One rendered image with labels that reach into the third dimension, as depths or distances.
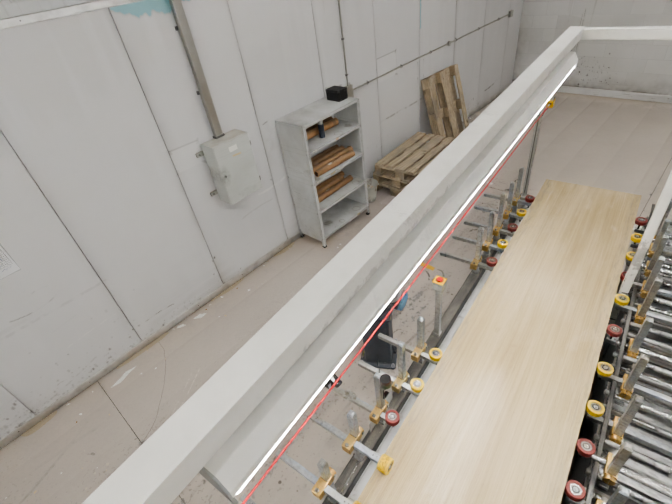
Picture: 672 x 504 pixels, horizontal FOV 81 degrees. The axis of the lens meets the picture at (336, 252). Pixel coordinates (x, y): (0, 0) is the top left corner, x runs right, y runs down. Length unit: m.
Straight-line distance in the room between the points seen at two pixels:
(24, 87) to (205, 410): 3.09
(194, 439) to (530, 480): 1.88
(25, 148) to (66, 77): 0.57
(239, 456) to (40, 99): 3.14
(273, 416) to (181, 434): 0.15
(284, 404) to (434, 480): 1.58
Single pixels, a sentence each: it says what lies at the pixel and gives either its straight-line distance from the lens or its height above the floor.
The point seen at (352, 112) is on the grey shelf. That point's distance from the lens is 4.90.
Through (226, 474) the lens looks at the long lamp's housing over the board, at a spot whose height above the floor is 2.37.
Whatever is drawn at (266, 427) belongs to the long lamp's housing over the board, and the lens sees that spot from 0.72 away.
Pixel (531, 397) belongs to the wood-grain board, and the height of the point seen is 0.90.
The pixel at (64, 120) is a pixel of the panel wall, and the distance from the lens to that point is 3.61.
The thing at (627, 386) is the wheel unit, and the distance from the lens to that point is 2.76.
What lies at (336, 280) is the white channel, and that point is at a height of 2.46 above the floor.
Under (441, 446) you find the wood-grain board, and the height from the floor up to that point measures 0.90.
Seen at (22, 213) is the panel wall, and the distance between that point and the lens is 3.68.
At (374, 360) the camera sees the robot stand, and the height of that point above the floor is 0.04.
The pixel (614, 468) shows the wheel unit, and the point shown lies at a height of 0.93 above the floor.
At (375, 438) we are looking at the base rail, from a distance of 2.54.
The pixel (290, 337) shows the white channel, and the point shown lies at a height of 2.46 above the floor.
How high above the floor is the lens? 2.98
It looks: 38 degrees down
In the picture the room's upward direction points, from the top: 9 degrees counter-clockwise
